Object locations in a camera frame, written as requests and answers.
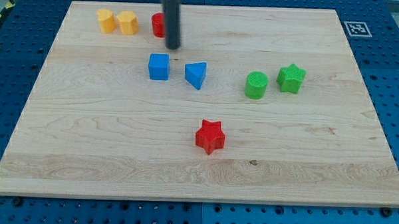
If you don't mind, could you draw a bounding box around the wooden board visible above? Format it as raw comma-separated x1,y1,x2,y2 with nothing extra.
0,1,399,207

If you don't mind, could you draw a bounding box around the yellow heart block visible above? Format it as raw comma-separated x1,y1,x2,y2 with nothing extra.
96,9,116,34

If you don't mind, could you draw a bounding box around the red star block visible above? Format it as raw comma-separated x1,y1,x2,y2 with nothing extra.
195,120,226,155

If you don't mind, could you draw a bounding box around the blue triangle block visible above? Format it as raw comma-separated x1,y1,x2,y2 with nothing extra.
185,62,207,90

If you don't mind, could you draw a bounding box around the green cylinder block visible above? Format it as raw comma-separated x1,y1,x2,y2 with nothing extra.
244,71,269,100

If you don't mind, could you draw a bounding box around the blue cube block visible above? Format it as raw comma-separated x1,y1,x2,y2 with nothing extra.
148,53,170,80

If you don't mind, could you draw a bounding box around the green star block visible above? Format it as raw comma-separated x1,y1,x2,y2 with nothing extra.
277,63,307,94

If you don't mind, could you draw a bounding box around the red cylinder block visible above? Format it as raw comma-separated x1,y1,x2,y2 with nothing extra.
151,12,165,38

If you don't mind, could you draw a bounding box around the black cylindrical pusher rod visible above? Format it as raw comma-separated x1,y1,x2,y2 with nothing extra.
161,0,181,50

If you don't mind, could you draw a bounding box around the yellow hexagon block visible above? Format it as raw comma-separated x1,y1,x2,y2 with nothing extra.
117,11,139,35

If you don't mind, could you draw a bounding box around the white fiducial marker tag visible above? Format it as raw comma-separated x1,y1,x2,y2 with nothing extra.
344,21,372,37

